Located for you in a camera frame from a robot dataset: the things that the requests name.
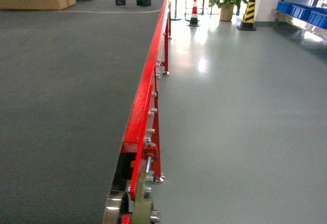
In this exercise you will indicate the red conveyor frame rail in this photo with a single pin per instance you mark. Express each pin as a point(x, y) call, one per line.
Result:
point(142, 136)

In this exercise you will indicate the yellow black striped cone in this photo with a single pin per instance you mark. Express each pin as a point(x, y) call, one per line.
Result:
point(247, 23)

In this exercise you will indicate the red white traffic cone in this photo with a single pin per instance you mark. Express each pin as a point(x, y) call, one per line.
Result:
point(193, 22)

